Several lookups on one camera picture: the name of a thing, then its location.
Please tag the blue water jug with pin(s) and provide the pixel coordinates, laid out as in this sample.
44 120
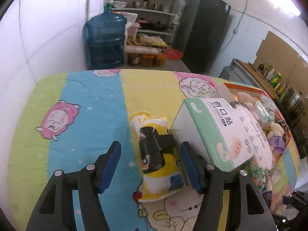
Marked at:
105 39

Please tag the red plastic basket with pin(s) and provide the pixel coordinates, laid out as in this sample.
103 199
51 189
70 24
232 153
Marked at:
173 54

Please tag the floral white scrunchie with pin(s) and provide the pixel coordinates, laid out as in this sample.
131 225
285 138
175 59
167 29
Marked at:
270 116

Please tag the black refrigerator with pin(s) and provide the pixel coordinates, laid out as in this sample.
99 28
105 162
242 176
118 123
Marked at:
200 33

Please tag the white metal shelf rack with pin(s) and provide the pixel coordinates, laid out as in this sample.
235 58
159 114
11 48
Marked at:
157 18

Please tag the cream bear purple dress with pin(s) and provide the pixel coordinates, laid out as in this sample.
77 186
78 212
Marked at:
275 136

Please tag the egg carton tray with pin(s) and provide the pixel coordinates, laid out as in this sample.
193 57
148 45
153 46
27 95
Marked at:
152 41

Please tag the beige bear pink dress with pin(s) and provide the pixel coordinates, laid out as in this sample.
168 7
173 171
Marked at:
246 99

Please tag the wooden cutting board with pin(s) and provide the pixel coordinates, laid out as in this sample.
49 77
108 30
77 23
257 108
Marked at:
256 78

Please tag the green yellow bottle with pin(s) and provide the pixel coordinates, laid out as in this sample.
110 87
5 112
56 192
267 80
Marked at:
275 80

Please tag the white green tissue pack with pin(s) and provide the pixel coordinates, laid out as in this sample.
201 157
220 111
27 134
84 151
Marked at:
260 111

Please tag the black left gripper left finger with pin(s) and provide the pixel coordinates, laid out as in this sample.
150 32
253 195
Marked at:
54 209

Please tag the yellow cartoon character pillow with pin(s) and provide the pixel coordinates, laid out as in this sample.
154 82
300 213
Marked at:
159 160

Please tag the green white tissue box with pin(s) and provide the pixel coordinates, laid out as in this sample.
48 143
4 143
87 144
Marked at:
214 131

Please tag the steel cooking pot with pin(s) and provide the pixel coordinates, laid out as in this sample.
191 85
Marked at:
292 101

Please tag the leopard print scrunchie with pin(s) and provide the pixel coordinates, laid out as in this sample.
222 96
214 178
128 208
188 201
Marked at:
282 123

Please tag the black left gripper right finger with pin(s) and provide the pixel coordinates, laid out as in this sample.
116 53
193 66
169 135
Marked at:
229 197

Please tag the orange rimmed cardboard tray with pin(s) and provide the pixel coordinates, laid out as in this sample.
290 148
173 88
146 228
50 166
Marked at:
257 140

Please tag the green low table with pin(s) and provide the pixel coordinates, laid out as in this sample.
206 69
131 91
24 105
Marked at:
170 65

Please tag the black induction cooker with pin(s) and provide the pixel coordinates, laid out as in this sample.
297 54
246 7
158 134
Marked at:
297 130

